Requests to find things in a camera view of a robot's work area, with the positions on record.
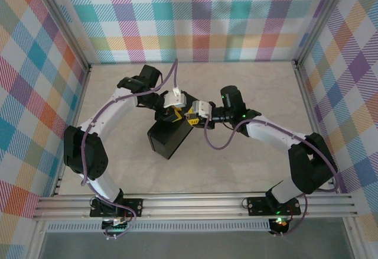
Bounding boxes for black box with starry print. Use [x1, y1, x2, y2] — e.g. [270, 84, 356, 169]
[146, 91, 202, 161]

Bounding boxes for left controller circuit board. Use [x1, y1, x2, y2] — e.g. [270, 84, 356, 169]
[102, 216, 131, 232]

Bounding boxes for controller circuit board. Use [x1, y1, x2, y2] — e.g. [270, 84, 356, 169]
[102, 216, 131, 232]
[269, 216, 289, 235]

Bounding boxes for right controller circuit board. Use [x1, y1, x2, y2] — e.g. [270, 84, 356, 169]
[269, 216, 289, 235]

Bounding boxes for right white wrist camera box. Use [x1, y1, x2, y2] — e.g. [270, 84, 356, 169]
[191, 101, 212, 118]

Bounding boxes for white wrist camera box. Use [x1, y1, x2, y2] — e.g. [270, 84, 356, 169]
[191, 101, 212, 118]
[164, 89, 187, 109]

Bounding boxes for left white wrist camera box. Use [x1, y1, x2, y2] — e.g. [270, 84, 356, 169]
[164, 89, 187, 109]

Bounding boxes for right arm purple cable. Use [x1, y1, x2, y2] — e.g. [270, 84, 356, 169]
[204, 116, 339, 238]

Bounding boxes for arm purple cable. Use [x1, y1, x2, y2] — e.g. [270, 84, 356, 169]
[204, 116, 339, 238]
[81, 59, 180, 239]

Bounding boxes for aluminium side rail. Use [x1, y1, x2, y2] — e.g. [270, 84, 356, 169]
[50, 63, 93, 198]
[291, 60, 347, 194]

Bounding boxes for long aluminium base rail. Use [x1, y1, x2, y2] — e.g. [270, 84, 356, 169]
[31, 192, 359, 220]

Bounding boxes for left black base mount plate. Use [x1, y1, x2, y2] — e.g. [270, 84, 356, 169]
[89, 198, 144, 219]

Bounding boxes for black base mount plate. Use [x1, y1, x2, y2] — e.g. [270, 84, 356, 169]
[89, 198, 144, 219]
[246, 196, 302, 217]

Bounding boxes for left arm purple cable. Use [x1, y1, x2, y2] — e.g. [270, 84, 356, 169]
[81, 59, 180, 239]

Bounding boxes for aluminium frame post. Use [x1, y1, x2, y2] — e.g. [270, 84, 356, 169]
[34, 0, 92, 71]
[294, 0, 353, 66]

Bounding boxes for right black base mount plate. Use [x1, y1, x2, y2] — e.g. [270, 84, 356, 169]
[246, 196, 302, 217]

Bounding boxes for slotted grey cable duct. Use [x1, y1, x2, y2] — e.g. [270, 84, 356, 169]
[45, 219, 273, 233]

